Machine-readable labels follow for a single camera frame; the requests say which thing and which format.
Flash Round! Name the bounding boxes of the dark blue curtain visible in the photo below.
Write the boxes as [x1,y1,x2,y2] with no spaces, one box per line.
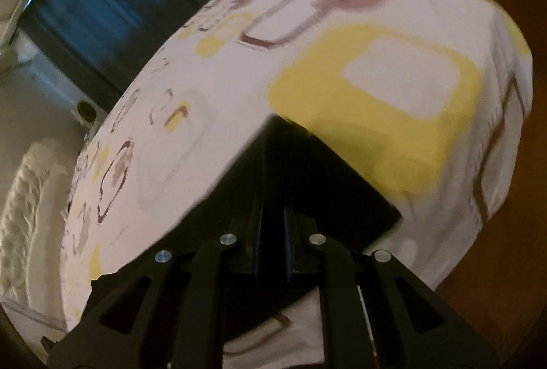
[17,0,240,96]

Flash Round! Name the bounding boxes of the black pants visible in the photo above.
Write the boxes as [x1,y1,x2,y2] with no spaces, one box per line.
[88,114,403,346]

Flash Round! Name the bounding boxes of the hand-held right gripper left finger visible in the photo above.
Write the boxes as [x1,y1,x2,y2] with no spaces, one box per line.
[46,205,268,369]

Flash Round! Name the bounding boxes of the printed bed sheet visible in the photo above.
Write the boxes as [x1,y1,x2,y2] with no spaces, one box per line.
[62,0,535,369]

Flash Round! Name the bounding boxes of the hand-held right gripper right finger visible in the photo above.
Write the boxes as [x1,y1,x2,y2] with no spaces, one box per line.
[282,205,502,369]

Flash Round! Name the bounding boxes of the white tufted headboard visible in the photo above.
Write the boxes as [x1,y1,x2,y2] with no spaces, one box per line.
[0,138,86,336]

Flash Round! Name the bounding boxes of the small round fan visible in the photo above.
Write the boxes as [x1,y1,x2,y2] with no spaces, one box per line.
[72,100,102,126]

